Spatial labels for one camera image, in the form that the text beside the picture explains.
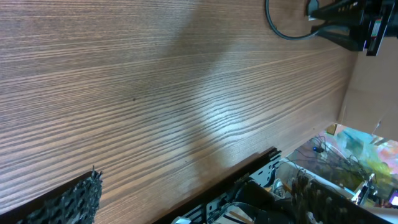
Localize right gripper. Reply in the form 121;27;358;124
310;0;397;56

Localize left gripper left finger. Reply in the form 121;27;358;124
1;170;103;224

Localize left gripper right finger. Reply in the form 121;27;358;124
291;175;389;224

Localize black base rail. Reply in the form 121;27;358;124
155;147;282;224

